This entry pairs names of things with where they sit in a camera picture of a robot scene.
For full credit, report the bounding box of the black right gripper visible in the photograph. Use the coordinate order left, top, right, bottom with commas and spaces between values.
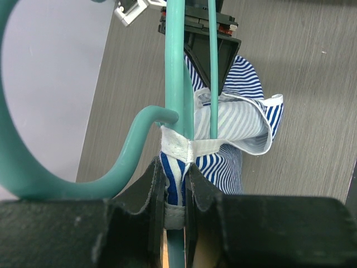
158, 0, 242, 94

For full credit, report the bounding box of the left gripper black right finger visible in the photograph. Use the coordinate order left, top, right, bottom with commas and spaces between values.
185, 165, 356, 267

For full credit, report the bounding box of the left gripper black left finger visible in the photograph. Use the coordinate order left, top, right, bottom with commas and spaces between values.
1, 157, 165, 267

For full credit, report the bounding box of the blue white striped tank top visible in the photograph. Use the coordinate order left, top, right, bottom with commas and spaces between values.
160, 56, 284, 230

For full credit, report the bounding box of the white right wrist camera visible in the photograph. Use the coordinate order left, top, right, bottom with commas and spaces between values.
113, 0, 167, 27

